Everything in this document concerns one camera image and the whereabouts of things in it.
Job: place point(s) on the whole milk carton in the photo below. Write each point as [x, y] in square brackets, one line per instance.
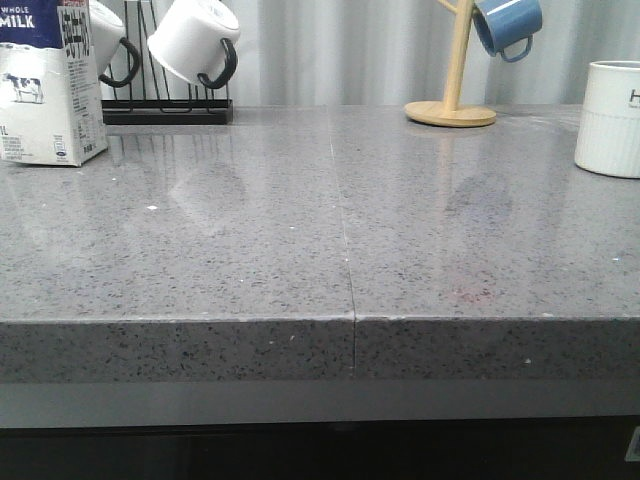
[51, 112]

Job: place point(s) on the white HOME mug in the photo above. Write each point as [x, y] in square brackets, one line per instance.
[608, 137]

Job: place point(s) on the white mug black handle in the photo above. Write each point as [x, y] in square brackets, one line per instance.
[195, 41]
[109, 33]

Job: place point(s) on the black wire mug rack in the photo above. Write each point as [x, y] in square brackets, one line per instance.
[155, 96]

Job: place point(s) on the wooden mug tree stand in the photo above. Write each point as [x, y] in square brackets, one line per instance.
[449, 112]

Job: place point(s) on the blue enamel mug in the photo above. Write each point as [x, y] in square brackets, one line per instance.
[503, 23]

